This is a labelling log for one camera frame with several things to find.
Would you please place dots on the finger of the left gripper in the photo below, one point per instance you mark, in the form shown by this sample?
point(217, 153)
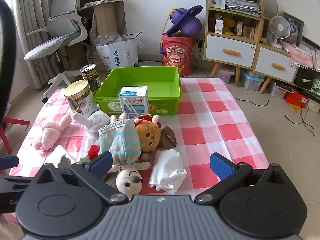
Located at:
point(8, 162)

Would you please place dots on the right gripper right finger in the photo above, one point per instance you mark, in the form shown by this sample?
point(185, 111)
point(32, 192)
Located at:
point(230, 174)

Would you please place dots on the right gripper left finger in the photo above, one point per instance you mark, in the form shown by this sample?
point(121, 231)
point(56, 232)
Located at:
point(91, 175)

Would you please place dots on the plush doll blue dress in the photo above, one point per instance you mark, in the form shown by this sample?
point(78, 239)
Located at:
point(119, 137)

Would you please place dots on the white glove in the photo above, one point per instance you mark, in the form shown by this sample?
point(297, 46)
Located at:
point(92, 124)

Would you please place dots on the pink plush bunny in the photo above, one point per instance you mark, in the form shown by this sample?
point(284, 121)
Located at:
point(51, 133)

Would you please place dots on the hamburger plush toy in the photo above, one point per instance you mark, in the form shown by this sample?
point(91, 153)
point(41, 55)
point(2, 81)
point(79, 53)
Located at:
point(148, 129)

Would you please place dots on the brown oval pouch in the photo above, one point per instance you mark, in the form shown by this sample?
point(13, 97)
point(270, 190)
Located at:
point(168, 138)

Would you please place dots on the red small plush piece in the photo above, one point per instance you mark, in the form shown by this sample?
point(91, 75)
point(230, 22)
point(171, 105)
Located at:
point(93, 152)

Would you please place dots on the pink checkered tablecloth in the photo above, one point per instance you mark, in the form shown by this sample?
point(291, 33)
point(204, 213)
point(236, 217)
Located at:
point(209, 120)

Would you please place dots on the gold lid clear jar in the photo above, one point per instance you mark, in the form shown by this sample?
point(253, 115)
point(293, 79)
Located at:
point(80, 98)

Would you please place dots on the blue white milk carton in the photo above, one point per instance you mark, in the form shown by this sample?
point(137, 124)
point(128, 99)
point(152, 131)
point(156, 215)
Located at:
point(134, 101)

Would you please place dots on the clear storage box blue lid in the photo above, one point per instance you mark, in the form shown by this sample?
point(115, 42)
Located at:
point(251, 80)

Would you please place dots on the red box on floor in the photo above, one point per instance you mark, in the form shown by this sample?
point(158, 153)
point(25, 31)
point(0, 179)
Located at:
point(296, 99)

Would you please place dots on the clear storage box pink label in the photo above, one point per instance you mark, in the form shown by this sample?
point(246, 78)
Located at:
point(225, 72)

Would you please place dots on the black yellow drink can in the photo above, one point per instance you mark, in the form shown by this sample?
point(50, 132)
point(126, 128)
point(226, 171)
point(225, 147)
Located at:
point(90, 74)

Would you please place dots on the green plastic bin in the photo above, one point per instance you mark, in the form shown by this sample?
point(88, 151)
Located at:
point(163, 83)

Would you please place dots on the low wooden drawer cabinet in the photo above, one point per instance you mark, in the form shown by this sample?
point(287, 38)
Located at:
point(274, 64)

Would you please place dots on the white round floor scale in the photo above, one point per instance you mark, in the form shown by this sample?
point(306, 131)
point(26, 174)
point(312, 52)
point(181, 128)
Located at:
point(149, 63)

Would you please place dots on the white blue paper bag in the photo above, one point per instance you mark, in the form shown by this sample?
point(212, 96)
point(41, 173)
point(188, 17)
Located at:
point(118, 51)

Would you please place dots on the red chips bucket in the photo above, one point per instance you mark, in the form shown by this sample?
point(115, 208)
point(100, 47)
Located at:
point(177, 51)

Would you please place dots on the grey office chair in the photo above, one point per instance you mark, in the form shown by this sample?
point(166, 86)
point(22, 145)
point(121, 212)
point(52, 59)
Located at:
point(66, 28)

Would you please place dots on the white desk fan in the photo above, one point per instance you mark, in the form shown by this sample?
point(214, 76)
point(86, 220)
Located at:
point(278, 29)

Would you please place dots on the purple hopper ball toy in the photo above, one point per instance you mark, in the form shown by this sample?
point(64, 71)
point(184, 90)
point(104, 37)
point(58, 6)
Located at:
point(185, 21)

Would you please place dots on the wooden shelf cabinet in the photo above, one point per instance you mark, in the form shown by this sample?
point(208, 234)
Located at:
point(232, 32)

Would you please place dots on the wooden desk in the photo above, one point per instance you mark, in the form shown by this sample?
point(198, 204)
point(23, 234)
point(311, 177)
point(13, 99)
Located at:
point(109, 14)

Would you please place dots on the red stool frame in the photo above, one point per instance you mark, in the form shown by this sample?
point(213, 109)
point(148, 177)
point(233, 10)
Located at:
point(13, 133)

